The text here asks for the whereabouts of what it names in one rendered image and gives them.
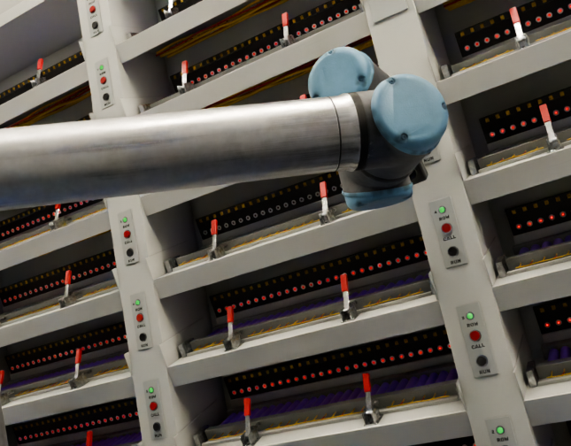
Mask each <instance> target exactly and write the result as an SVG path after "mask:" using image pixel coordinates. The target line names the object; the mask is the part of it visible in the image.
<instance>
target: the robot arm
mask: <svg viewBox="0 0 571 446"><path fill-rule="evenodd" d="M308 89H309V93H310V96H311V98H308V99H298V100H289V101H280V102H272V103H262V104H245V105H236V106H227V107H218V108H209V109H200V110H190V111H173V112H164V113H155V114H146V115H136V116H127V117H118V118H109V119H92V120H83V121H74V122H65V123H56V124H47V125H37V126H28V127H11V128H2V129H0V211H6V210H14V209H21V208H29V207H36V206H44V205H52V204H66V203H74V202H81V201H89V200H97V199H105V198H112V197H120V196H133V195H141V194H149V193H157V192H164V191H172V190H179V189H187V188H202V187H209V186H217V185H224V184H232V183H239V182H247V181H262V180H269V179H276V178H284V177H291V176H299V175H307V174H315V173H329V172H336V171H338V173H339V177H340V181H341V184H342V188H343V191H342V194H343V196H344V198H345V201H346V203H347V206H348V207H349V208H350V209H351V210H354V211H368V210H373V209H379V208H383V207H387V206H391V205H393V204H399V203H401V202H404V201H405V200H407V199H409V198H410V197H411V196H412V195H413V185H415V184H417V183H420V182H422V181H425V180H426V179H427V178H428V171H427V169H426V167H425V165H424V164H423V161H422V159H423V158H425V157H426V155H427V154H428V153H429V152H431V151H432V150H434V149H435V148H436V146H437V145H438V143H440V141H441V138H442V136H443V135H444V132H445V130H446V128H447V124H448V110H447V106H446V103H445V101H444V98H443V96H442V95H441V93H440V92H439V91H438V89H437V88H436V87H435V86H434V85H433V84H431V83H430V82H429V81H427V80H425V79H423V78H421V77H419V76H416V75H413V74H407V73H403V74H397V75H394V76H391V77H390V76H389V75H388V74H387V73H385V72H384V71H383V70H382V69H381V68H380V67H379V66H377V65H376V64H375V63H374V62H373V61H372V60H371V58H370V57H369V56H368V55H367V54H365V53H364V52H361V51H359V50H356V49H354V48H351V47H338V48H335V49H332V50H330V51H328V52H326V53H325V54H323V55H322V56H321V57H320V58H319V59H318V60H317V61H316V63H315V64H314V66H313V68H312V70H311V72H310V75H309V79H308ZM0 446H8V441H7V435H6V430H5V424H4V415H3V409H2V404H1V398H0Z"/></svg>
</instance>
